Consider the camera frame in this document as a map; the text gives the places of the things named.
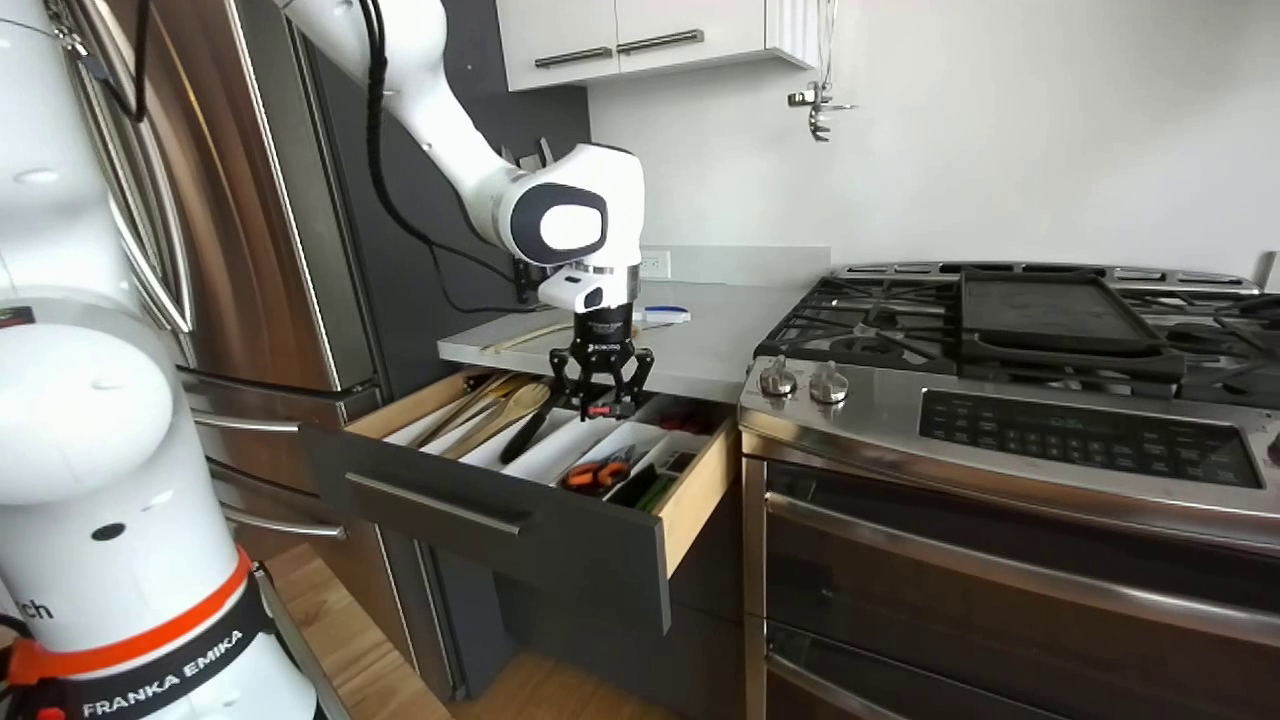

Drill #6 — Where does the black stove griddle plate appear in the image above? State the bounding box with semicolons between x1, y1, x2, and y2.
954;269;1167;359

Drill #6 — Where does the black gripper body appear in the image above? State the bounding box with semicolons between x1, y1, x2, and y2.
566;305;638;374

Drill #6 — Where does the white cutlery organizer tray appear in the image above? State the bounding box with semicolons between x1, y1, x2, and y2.
454;392;731;517

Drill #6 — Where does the dark gray lower cabinet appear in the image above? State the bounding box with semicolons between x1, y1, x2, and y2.
497;495;751;720

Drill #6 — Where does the black handled utensil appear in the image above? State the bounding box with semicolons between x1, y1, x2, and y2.
497;395;564;474

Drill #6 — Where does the stainless steel fridge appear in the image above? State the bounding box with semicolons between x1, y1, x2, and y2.
32;0;465;703

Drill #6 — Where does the dark gray cabinet panel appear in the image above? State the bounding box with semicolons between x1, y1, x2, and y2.
310;0;601;404

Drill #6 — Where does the white upper cabinet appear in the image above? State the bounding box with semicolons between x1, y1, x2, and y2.
491;0;825;97

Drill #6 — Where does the stainless steel gas stove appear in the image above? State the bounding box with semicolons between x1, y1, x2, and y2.
737;248;1280;720

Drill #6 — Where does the hanging metal hook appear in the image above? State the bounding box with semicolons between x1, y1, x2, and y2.
783;76;861;150

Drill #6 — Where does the blue white small object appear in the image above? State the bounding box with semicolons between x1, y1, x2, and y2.
637;301;700;334

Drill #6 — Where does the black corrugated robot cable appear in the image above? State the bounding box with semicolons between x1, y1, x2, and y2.
351;0;564;292

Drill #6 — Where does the pale wooden spoon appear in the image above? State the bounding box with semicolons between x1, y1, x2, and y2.
444;376;553;465

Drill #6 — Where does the gray wooden kitchen drawer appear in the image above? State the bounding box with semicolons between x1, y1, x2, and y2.
298;363;742;641

